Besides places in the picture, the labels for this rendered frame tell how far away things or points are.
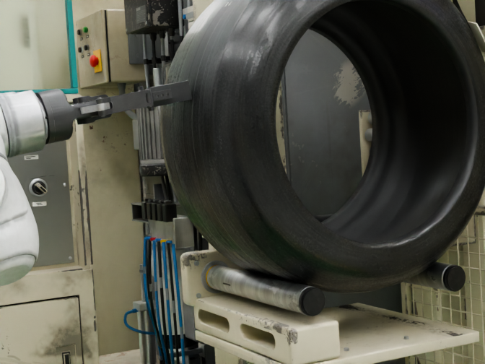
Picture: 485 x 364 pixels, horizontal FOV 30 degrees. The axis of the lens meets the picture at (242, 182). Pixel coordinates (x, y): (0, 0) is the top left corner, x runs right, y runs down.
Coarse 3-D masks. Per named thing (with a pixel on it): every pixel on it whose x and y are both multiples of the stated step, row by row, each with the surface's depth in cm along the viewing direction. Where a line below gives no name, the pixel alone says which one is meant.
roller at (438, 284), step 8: (432, 264) 155; (440, 264) 153; (448, 264) 152; (424, 272) 155; (432, 272) 153; (440, 272) 151; (448, 272) 150; (456, 272) 151; (464, 272) 152; (408, 280) 160; (416, 280) 157; (424, 280) 155; (432, 280) 153; (440, 280) 151; (448, 280) 150; (456, 280) 151; (464, 280) 152; (440, 288) 153; (448, 288) 151; (456, 288) 151
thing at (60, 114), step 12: (48, 96) 128; (60, 96) 128; (48, 108) 126; (60, 108) 127; (72, 108) 128; (48, 120) 126; (60, 120) 127; (72, 120) 128; (48, 132) 128; (60, 132) 128; (72, 132) 129
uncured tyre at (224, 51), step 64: (256, 0) 136; (320, 0) 137; (384, 0) 144; (448, 0) 152; (192, 64) 142; (256, 64) 133; (384, 64) 175; (448, 64) 164; (192, 128) 139; (256, 128) 133; (384, 128) 176; (448, 128) 168; (192, 192) 145; (256, 192) 134; (384, 192) 175; (448, 192) 164; (256, 256) 141; (320, 256) 138; (384, 256) 143
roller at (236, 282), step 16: (208, 272) 167; (224, 272) 162; (240, 272) 158; (224, 288) 161; (240, 288) 155; (256, 288) 150; (272, 288) 146; (288, 288) 142; (304, 288) 139; (272, 304) 147; (288, 304) 141; (304, 304) 137; (320, 304) 139
